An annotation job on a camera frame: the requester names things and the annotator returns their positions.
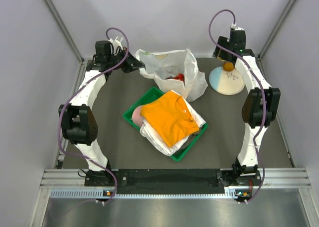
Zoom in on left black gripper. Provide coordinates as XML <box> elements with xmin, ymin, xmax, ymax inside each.
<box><xmin>107</xmin><ymin>47</ymin><xmax>145</xmax><ymax>74</ymax></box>

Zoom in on orange fruit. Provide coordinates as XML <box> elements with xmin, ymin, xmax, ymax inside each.
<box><xmin>223</xmin><ymin>62</ymin><xmax>235</xmax><ymax>72</ymax></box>

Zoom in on white printed plastic bag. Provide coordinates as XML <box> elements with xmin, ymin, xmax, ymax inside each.
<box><xmin>135</xmin><ymin>49</ymin><xmax>208</xmax><ymax>102</ymax></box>

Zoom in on red cherry bunch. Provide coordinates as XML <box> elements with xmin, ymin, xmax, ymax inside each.
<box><xmin>173</xmin><ymin>73</ymin><xmax>184</xmax><ymax>82</ymax></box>

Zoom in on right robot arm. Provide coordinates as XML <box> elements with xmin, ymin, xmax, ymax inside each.
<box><xmin>213</xmin><ymin>27</ymin><xmax>281</xmax><ymax>185</ymax></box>

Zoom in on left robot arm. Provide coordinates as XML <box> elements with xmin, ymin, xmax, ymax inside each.
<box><xmin>59</xmin><ymin>39</ymin><xmax>145</xmax><ymax>186</ymax></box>

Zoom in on green plastic tray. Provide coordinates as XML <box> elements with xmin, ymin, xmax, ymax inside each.
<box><xmin>123</xmin><ymin>87</ymin><xmax>208</xmax><ymax>162</ymax></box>

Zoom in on round pastel plate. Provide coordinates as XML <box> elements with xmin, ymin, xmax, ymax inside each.
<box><xmin>208</xmin><ymin>66</ymin><xmax>245</xmax><ymax>96</ymax></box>

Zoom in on pink garment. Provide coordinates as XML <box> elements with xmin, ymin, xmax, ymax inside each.
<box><xmin>132</xmin><ymin>106</ymin><xmax>143</xmax><ymax>128</ymax></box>

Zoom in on orange t-shirt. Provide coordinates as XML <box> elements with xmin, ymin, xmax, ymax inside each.
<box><xmin>140</xmin><ymin>91</ymin><xmax>199</xmax><ymax>148</ymax></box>

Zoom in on white folded clothes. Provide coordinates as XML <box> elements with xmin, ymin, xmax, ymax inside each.
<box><xmin>140</xmin><ymin>98</ymin><xmax>206</xmax><ymax>156</ymax></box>

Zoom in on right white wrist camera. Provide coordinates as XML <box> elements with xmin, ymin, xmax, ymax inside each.
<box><xmin>230</xmin><ymin>24</ymin><xmax>244</xmax><ymax>31</ymax></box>

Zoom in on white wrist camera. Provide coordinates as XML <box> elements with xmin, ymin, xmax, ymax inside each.
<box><xmin>109</xmin><ymin>36</ymin><xmax>124</xmax><ymax>50</ymax></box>
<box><xmin>230</xmin><ymin>24</ymin><xmax>244</xmax><ymax>31</ymax></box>

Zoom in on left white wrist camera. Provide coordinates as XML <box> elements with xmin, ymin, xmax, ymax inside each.
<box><xmin>109</xmin><ymin>36</ymin><xmax>124</xmax><ymax>50</ymax></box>

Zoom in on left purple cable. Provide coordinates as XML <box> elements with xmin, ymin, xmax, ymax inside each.
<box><xmin>57</xmin><ymin>27</ymin><xmax>130</xmax><ymax>205</ymax></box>

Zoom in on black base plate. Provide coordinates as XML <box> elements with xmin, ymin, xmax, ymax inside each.
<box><xmin>84</xmin><ymin>169</ymin><xmax>261</xmax><ymax>195</ymax></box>

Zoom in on aluminium frame rail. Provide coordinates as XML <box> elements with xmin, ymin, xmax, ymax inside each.
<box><xmin>40</xmin><ymin>168</ymin><xmax>311</xmax><ymax>199</ymax></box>

